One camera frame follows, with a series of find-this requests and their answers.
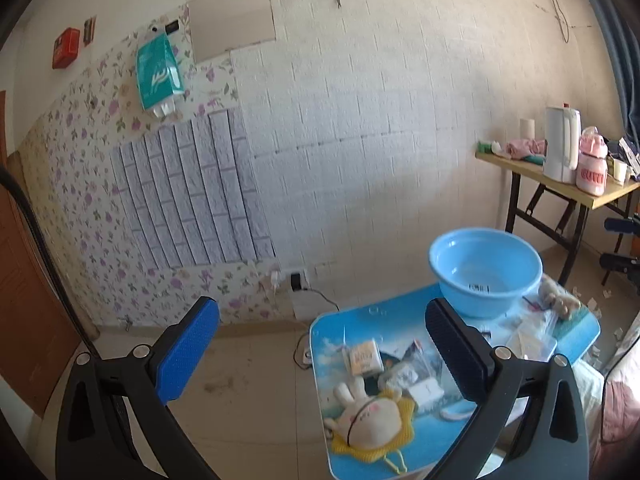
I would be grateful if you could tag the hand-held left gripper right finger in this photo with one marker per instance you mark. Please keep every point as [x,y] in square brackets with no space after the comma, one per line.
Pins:
[460,355]

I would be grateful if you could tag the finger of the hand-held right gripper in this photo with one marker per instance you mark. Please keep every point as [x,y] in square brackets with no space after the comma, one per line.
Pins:
[622,225]
[620,264]

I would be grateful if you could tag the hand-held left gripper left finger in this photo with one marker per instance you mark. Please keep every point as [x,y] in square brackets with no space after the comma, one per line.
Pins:
[187,355]

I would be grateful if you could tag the light blue plastic basin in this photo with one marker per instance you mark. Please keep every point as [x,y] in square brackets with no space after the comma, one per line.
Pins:
[480,260]

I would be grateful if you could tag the scenic printed desktop table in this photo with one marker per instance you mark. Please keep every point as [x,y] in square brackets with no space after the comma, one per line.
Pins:
[350,330]

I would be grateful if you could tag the wooden folding table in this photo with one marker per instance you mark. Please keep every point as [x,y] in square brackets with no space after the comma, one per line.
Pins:
[600,200]

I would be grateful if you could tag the grey triangular snack packet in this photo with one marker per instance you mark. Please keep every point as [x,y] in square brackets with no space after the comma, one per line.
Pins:
[415,352]

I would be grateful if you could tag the white paper cup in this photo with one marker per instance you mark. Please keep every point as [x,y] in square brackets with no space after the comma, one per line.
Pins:
[618,170]

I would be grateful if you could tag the labelled clear zip bag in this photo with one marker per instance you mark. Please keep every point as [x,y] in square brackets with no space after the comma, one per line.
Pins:
[402,375]

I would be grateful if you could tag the clear plastic box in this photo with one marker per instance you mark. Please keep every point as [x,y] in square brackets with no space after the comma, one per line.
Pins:
[530,342]

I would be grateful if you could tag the beige plush bear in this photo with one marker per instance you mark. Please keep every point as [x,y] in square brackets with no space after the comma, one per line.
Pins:
[557,300]

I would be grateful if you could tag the cream tissue pack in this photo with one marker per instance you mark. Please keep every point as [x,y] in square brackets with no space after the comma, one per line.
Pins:
[363,356]

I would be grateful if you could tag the white electric kettle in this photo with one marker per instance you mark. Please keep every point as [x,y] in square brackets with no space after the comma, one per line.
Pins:
[561,145]

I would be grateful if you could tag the cream round plush toy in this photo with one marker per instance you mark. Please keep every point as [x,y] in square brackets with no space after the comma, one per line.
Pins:
[370,420]

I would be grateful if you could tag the white charger plug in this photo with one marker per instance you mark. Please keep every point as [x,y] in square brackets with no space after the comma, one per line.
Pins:
[276,280]

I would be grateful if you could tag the white power strip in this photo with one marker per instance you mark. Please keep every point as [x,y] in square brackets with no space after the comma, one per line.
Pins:
[303,356]

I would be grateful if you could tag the pink cloth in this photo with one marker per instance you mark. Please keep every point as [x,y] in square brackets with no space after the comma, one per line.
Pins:
[525,147]

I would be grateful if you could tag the black charger plug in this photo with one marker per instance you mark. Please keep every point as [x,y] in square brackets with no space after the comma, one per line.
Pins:
[296,281]

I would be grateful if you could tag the white rabbit plush on yellow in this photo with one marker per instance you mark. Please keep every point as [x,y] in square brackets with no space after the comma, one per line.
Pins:
[370,456]

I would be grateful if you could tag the white toilet paper roll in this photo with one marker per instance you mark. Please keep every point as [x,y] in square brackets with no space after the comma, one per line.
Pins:
[526,129]

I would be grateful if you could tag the pink bedding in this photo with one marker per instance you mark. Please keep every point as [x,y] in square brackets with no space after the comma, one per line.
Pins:
[622,410]

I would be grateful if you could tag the small green box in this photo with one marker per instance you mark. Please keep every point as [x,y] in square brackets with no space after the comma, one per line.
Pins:
[484,146]

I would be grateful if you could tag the grey brick foam panel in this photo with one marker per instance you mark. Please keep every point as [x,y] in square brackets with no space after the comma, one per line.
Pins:
[200,190]

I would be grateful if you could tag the brown wooden door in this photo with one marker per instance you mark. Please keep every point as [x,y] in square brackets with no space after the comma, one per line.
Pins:
[25,285]

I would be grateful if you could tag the dark blue curtain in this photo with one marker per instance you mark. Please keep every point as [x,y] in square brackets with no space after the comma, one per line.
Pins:
[617,35]

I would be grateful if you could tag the green hanging tissue pack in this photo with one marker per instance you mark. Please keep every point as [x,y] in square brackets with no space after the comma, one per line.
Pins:
[159,72]

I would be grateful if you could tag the red wall box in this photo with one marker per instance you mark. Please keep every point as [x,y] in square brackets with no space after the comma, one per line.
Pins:
[66,49]

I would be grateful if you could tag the small brown wall box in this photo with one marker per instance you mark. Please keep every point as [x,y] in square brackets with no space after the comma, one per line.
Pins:
[89,31]

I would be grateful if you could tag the grey cardboard wall panel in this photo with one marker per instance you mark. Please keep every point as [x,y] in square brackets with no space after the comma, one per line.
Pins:
[232,15]

